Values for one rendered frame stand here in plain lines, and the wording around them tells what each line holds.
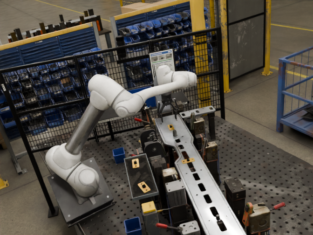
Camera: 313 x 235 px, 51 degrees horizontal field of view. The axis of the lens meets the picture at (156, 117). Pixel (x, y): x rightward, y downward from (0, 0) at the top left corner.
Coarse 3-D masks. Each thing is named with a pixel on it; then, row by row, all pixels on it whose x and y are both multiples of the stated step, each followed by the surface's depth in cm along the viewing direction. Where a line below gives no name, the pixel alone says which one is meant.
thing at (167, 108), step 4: (156, 76) 263; (156, 80) 264; (156, 84) 266; (156, 96) 271; (160, 96) 271; (156, 100) 272; (160, 100) 273; (160, 104) 275; (160, 108) 276; (164, 108) 277; (168, 108) 278
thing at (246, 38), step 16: (224, 0) 459; (240, 0) 479; (256, 0) 496; (224, 16) 469; (240, 16) 490; (256, 16) 506; (224, 32) 480; (240, 32) 502; (256, 32) 520; (224, 48) 493; (240, 48) 514; (256, 48) 533; (224, 64) 506; (240, 64) 526; (256, 64) 548; (224, 80) 520
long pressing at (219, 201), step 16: (160, 128) 256; (176, 128) 253; (176, 144) 234; (192, 144) 232; (176, 160) 216; (192, 176) 200; (208, 176) 198; (192, 192) 188; (208, 192) 186; (208, 208) 175; (224, 208) 174; (208, 224) 166; (224, 224) 165; (240, 224) 164
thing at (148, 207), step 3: (150, 201) 163; (144, 204) 162; (147, 204) 162; (150, 204) 161; (153, 204) 161; (144, 207) 160; (147, 207) 160; (150, 207) 160; (153, 207) 159; (144, 210) 158; (147, 210) 158; (150, 210) 158; (153, 210) 158; (144, 213) 158
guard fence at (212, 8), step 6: (120, 0) 960; (126, 0) 933; (144, 0) 850; (156, 0) 794; (210, 0) 625; (204, 6) 649; (210, 6) 631; (270, 6) 516; (210, 12) 637; (270, 12) 520; (270, 18) 525; (216, 24) 639; (270, 24) 530; (270, 30) 535; (270, 72) 568
